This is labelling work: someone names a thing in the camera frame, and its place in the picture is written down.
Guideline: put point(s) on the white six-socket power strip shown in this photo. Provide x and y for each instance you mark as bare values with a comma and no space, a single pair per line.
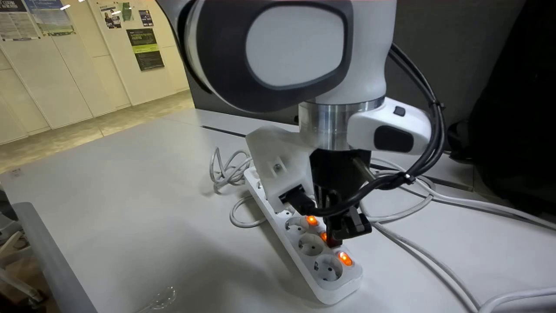
314,246

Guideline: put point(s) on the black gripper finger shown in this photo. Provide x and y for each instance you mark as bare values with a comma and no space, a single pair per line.
358,223
337,229

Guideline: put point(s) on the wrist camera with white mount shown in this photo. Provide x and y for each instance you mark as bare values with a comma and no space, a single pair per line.
278,157

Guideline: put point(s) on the green and black poster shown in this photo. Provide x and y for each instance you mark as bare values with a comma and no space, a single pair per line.
144,49

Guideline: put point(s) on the small dark photo poster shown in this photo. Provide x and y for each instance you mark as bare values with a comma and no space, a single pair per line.
111,18

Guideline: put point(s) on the grey text wall poster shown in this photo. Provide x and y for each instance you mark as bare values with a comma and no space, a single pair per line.
14,20

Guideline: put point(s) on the black office chair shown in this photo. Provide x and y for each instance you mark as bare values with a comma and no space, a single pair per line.
514,105

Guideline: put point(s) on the blue green wall poster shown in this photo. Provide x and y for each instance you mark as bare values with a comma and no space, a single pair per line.
52,18

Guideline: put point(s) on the clear plastic wrapper scrap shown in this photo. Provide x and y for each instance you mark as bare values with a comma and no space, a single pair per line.
161,298

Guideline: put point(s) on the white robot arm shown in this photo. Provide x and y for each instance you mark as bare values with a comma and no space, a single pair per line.
295,53

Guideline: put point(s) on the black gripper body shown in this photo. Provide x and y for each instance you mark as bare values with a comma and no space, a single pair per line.
335,175

